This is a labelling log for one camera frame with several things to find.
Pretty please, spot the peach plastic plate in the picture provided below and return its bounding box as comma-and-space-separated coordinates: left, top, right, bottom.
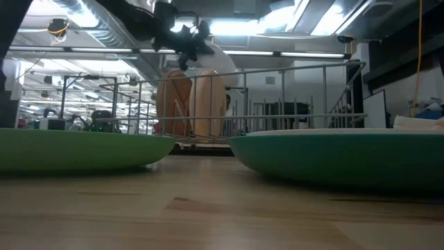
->
189, 68, 228, 138

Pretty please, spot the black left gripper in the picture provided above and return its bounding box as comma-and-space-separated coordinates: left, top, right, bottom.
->
151, 1, 216, 72

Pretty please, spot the white board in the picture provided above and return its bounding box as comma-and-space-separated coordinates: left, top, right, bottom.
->
363, 89, 388, 129

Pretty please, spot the yellow checked cloth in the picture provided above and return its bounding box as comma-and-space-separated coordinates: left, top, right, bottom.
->
393, 115, 444, 132

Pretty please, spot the light green plate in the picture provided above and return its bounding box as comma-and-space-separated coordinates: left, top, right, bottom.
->
0, 127, 177, 175

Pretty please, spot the blue bin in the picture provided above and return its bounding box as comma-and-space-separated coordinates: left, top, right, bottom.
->
414, 102, 444, 121

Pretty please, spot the yellow cable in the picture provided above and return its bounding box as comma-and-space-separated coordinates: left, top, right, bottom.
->
411, 0, 425, 118

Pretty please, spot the grey wire dish rack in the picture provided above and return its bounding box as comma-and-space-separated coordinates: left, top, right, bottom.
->
95, 60, 368, 145

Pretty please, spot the brown divided wooden plate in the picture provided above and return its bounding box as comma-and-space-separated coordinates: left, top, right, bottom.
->
155, 70, 194, 138

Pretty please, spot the dark green plate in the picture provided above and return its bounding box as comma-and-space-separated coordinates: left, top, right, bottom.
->
228, 133, 444, 196

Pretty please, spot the white box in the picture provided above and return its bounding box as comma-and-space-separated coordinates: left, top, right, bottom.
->
37, 117, 67, 131

